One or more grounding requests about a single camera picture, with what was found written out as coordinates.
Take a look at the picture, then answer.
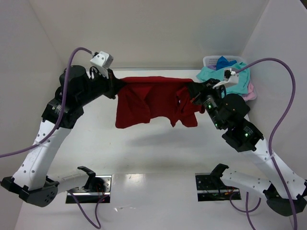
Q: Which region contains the red t shirt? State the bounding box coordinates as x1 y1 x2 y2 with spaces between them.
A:
115 76 205 129

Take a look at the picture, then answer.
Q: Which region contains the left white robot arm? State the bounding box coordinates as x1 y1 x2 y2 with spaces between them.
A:
0 65 124 207

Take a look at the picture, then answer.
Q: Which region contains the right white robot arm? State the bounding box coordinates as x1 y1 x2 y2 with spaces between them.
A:
187 79 307 217

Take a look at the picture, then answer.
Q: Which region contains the lilac t shirt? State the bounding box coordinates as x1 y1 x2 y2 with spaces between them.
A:
207 65 216 70

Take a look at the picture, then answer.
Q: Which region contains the white plastic laundry basket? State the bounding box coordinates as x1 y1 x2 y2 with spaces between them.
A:
196 56 251 96

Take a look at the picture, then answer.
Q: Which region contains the blue t shirt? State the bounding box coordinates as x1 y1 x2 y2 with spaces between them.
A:
216 56 237 70

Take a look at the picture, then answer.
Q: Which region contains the teal t shirt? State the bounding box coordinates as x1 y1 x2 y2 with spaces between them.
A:
196 61 251 94

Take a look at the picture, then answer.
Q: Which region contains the pink t shirt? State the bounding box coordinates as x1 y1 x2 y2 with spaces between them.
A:
242 82 257 102

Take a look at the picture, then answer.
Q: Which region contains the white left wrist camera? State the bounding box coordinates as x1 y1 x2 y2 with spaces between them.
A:
90 51 114 73

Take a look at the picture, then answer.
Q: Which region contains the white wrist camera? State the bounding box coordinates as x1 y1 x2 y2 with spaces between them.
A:
90 51 114 73
213 68 239 89

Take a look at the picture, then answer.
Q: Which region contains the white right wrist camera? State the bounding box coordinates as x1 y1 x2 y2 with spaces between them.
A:
213 68 239 89

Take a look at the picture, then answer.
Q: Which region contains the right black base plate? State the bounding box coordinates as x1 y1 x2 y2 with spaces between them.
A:
195 173 241 202

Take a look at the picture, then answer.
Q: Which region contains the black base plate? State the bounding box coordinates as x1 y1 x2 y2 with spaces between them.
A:
195 173 241 202
71 175 112 204

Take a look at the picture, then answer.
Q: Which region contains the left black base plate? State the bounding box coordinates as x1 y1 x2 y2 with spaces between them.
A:
71 175 112 204

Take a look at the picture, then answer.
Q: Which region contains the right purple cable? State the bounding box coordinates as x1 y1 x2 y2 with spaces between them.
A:
229 57 299 230

